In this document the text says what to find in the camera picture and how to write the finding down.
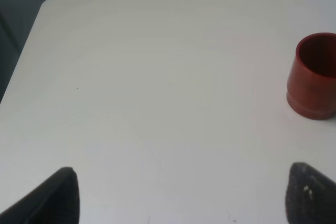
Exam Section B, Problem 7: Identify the red plastic cup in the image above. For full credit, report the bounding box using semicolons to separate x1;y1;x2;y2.
286;33;335;120

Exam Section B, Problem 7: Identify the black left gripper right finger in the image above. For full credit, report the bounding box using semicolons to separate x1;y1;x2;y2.
285;162;335;224

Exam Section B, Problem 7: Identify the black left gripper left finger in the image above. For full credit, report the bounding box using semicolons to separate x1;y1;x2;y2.
1;167;80;224

